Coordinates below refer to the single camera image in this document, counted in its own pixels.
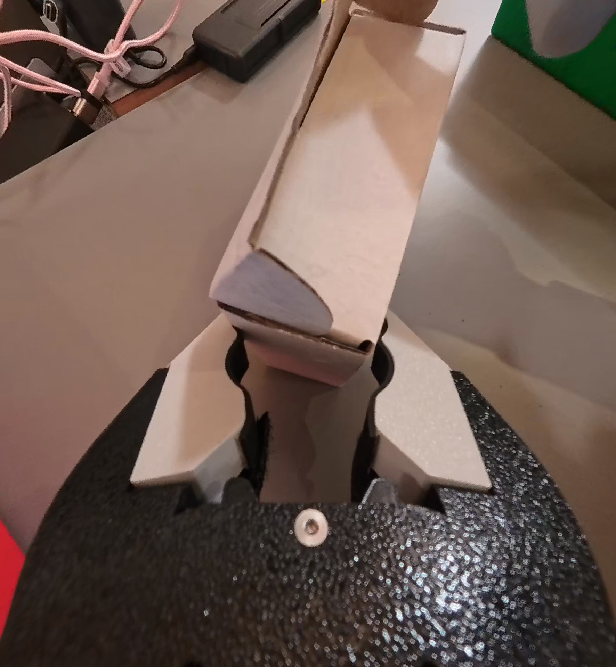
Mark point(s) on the black power adapter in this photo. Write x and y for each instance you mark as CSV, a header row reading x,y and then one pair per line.
x,y
256,36

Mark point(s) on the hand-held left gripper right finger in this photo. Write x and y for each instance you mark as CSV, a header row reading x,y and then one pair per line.
x,y
428,422

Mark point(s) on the tan wooden object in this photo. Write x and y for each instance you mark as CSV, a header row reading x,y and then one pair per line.
x,y
399,10

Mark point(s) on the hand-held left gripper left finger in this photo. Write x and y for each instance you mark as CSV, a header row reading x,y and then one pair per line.
x,y
183,417

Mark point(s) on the green plastic bin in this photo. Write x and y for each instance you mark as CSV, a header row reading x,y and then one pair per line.
x,y
589,78

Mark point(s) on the white cardboard mailer box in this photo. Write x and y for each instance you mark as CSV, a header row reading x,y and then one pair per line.
x,y
349,182

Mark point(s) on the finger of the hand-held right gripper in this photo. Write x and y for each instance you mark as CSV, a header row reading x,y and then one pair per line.
x,y
568,31

